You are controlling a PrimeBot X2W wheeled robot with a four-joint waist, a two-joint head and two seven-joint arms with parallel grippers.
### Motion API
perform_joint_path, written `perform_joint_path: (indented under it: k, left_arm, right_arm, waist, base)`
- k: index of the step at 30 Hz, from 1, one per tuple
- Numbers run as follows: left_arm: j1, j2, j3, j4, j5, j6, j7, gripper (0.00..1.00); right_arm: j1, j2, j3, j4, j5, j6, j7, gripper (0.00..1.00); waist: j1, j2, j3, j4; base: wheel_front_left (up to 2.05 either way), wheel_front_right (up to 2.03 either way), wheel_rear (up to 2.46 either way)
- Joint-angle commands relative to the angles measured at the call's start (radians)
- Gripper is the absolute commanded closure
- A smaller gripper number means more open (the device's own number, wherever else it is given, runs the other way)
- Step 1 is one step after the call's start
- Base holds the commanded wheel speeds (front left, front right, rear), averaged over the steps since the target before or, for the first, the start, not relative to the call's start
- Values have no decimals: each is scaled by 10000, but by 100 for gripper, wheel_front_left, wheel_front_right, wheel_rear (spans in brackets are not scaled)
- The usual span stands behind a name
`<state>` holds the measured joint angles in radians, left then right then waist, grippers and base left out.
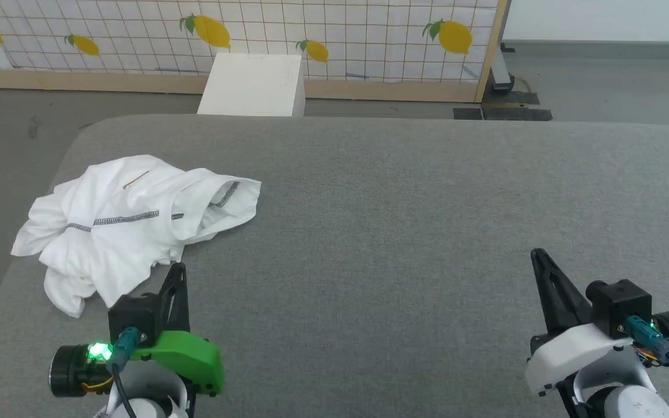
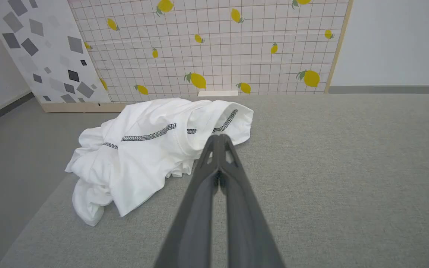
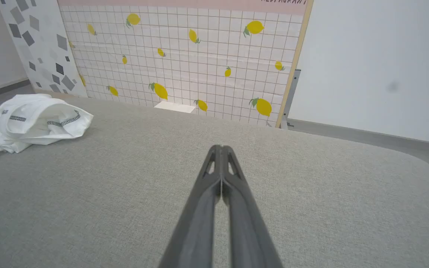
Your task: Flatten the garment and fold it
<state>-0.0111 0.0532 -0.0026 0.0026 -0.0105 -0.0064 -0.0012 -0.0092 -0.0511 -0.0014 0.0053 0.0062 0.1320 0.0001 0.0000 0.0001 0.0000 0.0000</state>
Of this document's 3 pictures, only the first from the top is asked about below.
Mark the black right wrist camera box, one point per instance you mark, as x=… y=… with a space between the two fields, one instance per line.
x=622 y=307

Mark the white box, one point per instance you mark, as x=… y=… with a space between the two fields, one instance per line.
x=253 y=87

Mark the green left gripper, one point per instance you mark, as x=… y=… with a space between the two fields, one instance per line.
x=189 y=357

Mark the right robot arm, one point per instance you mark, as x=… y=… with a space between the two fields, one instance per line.
x=630 y=403

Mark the white t-shirt with grey stitching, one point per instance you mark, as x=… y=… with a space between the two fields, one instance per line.
x=125 y=244

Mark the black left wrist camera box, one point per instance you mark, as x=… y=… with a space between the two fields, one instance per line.
x=134 y=316

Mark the black floor mat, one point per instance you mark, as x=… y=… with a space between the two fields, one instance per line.
x=514 y=113

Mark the metal partition foot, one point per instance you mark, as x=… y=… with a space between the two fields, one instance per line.
x=502 y=75

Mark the lemon print partition panel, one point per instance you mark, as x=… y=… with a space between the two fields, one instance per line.
x=369 y=35

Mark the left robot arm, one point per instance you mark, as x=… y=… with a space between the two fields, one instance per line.
x=151 y=386

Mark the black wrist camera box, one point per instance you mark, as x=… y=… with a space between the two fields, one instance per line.
x=134 y=316
x=622 y=307

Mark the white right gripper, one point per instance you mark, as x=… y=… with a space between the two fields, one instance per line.
x=572 y=351

